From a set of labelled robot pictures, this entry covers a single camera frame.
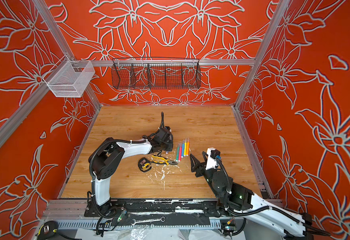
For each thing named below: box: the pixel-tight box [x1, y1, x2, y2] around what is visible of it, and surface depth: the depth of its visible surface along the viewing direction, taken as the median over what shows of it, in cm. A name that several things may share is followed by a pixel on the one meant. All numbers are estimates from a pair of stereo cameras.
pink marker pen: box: [178, 143, 182, 162], surface depth 94 cm
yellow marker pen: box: [183, 138, 187, 157], surface depth 97 cm
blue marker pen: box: [181, 139, 185, 158], surface depth 95 cm
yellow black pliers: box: [149, 155, 178, 165], surface depth 90 cm
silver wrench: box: [131, 216, 166, 226], surface depth 71 cm
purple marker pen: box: [175, 146, 180, 162], surface depth 92 cm
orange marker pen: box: [186, 137, 190, 157], surface depth 97 cm
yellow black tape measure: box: [138, 157, 152, 173], surface depth 87 cm
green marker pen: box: [175, 143, 180, 163], surface depth 92 cm
